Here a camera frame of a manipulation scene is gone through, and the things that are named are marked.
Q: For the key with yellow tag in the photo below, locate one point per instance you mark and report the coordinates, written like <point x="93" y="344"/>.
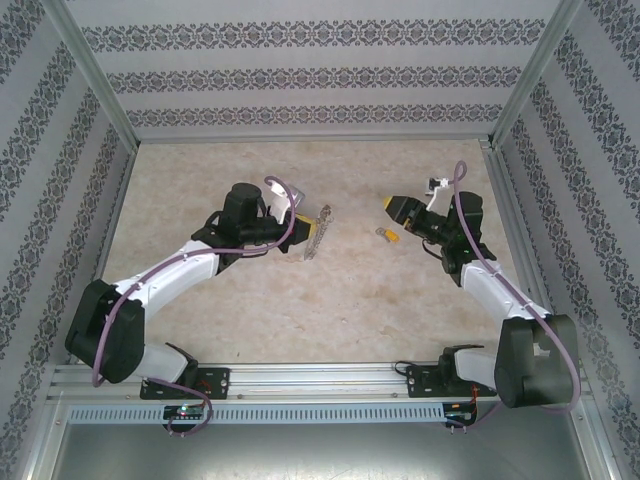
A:
<point x="391" y="235"/>

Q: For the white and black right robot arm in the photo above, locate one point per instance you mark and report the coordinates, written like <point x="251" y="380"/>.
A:
<point x="492" y="290"/>

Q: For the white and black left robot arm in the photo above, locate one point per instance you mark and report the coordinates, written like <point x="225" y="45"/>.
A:
<point x="165" y="275"/>

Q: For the grey sheet metal panel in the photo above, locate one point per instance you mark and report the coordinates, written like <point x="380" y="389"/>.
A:
<point x="320" y="455"/>

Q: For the grooved aluminium side rail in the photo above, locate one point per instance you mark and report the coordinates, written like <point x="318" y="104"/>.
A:
<point x="515" y="225"/>
<point x="107" y="220"/>

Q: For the thin aluminium wall beam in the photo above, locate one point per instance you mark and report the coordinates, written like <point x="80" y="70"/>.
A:
<point x="310" y="136"/>

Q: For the wide aluminium base rail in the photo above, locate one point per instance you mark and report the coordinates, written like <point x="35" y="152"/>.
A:
<point x="320" y="380"/>

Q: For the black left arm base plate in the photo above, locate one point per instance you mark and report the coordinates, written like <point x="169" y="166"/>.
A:
<point x="220" y="382"/>

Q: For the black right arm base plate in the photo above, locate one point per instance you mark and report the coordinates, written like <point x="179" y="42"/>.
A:
<point x="420" y="382"/>

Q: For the aluminium corner post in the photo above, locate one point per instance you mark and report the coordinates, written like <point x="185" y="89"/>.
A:
<point x="537" y="70"/>
<point x="90" y="70"/>

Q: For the aluminium frame strut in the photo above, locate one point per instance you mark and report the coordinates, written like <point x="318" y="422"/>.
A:
<point x="37" y="440"/>
<point x="602" y="440"/>

